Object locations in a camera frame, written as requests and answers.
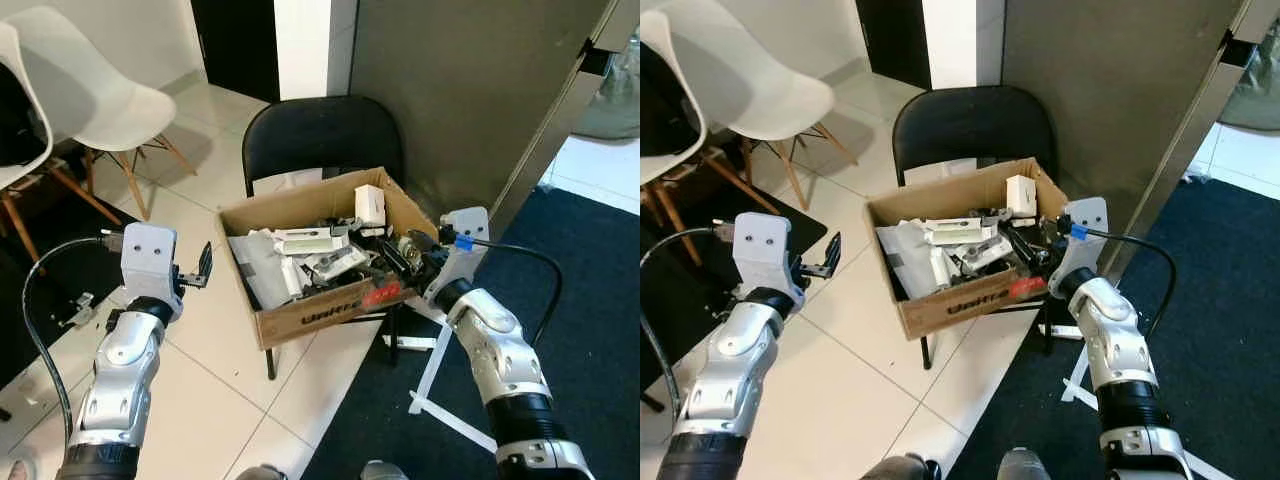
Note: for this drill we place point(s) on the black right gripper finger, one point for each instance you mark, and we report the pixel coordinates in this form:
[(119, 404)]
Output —
[(408, 258), (1025, 250), (426, 241), (1046, 230)]

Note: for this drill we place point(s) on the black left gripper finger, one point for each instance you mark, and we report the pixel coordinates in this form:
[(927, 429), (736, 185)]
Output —
[(192, 279), (834, 251), (818, 270), (206, 263)]

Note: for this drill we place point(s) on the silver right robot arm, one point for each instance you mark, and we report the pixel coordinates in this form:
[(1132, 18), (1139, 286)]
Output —
[(1120, 340), (500, 350)]

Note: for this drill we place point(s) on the red wrapper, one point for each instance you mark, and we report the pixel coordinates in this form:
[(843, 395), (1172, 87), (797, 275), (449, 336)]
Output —
[(1027, 287)]

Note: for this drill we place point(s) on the small white carton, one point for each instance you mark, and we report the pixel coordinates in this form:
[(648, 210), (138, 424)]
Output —
[(369, 205), (1021, 195)]

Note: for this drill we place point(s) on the grey plastic bag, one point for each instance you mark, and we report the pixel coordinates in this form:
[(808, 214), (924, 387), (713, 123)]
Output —
[(255, 270), (905, 262)]

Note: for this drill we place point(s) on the white foam block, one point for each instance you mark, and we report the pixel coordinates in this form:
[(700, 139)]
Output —
[(955, 232), (310, 241)]

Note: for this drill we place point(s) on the brown cardboard box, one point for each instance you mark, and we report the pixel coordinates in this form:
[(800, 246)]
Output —
[(950, 310), (310, 320)]

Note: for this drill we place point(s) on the black floor mat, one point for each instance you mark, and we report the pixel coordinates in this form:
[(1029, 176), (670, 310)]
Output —
[(30, 250), (700, 270)]

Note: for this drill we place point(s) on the black folding chair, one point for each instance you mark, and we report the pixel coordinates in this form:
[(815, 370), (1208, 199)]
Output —
[(320, 135), (975, 125)]

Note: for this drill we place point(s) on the grey partition panel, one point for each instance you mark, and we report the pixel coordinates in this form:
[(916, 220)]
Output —
[(460, 90), (1110, 90)]

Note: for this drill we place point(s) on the white shell chair wooden legs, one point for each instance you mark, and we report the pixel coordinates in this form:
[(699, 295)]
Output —
[(770, 90), (20, 150), (670, 120), (100, 95)]

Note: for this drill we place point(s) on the dark blue carpet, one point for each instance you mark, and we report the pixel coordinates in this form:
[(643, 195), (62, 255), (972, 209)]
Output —
[(1230, 380), (590, 380)]

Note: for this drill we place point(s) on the grey robot left foot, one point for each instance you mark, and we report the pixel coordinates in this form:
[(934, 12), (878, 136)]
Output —
[(900, 468), (260, 472)]

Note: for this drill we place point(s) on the grey robot foot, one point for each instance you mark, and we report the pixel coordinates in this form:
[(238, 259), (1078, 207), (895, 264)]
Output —
[(1025, 465), (260, 472), (900, 468), (385, 471)]

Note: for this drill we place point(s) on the grey robot right foot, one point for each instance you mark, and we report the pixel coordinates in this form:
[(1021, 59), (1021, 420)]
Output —
[(385, 471), (1025, 465)]

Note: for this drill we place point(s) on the black door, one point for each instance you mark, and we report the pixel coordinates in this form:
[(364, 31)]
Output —
[(235, 45), (893, 40)]

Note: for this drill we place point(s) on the clear plastic bag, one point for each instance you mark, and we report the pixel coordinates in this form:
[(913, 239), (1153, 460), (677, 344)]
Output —
[(1255, 95), (612, 100)]

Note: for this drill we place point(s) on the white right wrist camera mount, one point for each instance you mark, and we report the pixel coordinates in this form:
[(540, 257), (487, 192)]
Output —
[(1082, 255), (462, 265)]

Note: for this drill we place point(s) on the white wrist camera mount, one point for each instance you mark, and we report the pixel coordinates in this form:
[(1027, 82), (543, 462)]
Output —
[(764, 248), (1082, 255), (148, 255), (462, 265)]

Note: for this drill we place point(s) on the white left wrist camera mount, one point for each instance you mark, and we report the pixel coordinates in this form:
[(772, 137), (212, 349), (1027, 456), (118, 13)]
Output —
[(764, 248), (148, 255)]

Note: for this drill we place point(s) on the small metal bracket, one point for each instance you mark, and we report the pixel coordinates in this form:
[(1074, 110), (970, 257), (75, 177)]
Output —
[(75, 310)]

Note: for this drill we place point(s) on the grey metal frame post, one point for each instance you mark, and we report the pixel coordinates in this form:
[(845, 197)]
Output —
[(1190, 140), (560, 120)]

